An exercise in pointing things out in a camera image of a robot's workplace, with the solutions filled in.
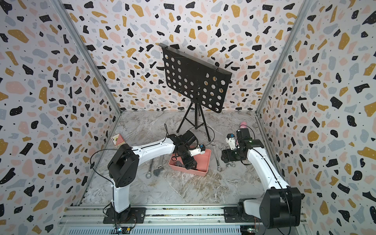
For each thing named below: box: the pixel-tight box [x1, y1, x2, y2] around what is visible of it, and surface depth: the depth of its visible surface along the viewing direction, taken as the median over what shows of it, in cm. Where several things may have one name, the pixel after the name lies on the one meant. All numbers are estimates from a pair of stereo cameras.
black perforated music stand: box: [158, 42, 233, 142], surface depth 76 cm
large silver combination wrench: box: [211, 141, 223, 172], surface depth 95 cm
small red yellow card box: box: [110, 133, 126, 149], surface depth 104 cm
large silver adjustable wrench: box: [153, 154, 165, 177], surface depth 91 cm
